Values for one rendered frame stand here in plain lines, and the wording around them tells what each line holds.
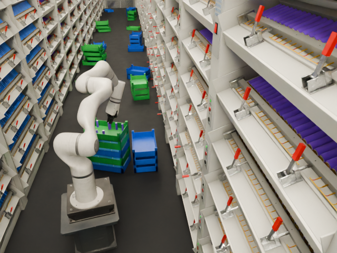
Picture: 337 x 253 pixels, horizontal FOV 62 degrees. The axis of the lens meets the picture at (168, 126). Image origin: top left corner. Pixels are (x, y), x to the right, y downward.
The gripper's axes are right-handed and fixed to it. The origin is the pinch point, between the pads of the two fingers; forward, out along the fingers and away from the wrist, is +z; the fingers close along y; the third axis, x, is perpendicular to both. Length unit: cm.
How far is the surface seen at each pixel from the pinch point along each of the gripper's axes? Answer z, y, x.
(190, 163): -5, 85, -10
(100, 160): 37.6, -7.1, 7.3
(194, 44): -66, 76, -28
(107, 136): 13.1, 0.9, 0.9
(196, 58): -59, 86, -37
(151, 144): 16.1, 13.7, 40.2
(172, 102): -26, 27, 34
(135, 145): 20.5, 4.6, 30.7
